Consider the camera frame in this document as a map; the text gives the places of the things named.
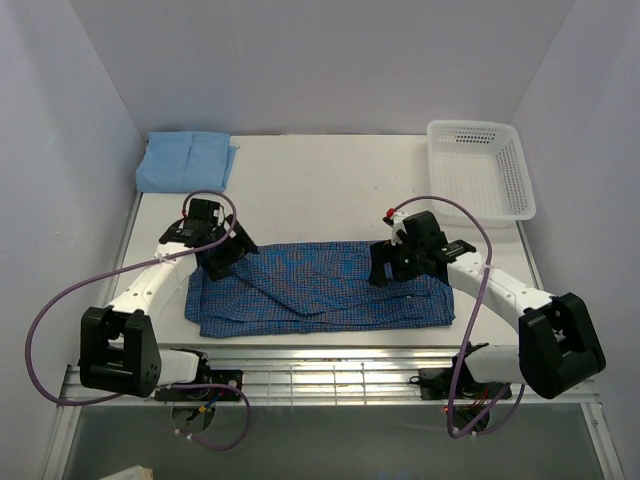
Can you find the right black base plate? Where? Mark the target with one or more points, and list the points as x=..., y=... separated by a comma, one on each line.
x=435, y=383

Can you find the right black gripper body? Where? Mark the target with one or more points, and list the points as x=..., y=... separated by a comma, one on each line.
x=406, y=259

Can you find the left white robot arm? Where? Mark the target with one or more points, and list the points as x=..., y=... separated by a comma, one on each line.
x=119, y=352

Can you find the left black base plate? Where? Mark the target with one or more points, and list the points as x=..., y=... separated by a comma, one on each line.
x=231, y=378

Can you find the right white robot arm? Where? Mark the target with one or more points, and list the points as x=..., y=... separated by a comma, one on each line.
x=557, y=345

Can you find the white plastic basket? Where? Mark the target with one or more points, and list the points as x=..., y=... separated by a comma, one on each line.
x=481, y=166

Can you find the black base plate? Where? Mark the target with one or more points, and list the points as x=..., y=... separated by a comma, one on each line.
x=435, y=383
x=231, y=378

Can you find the folded light blue shirt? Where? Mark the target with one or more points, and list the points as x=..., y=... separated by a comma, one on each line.
x=185, y=162

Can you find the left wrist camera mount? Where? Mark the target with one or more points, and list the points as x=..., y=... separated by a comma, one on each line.
x=201, y=210

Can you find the blue plaid long sleeve shirt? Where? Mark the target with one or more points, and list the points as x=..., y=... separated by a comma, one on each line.
x=305, y=288

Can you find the aluminium rail frame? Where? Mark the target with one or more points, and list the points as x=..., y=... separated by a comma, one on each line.
x=337, y=406

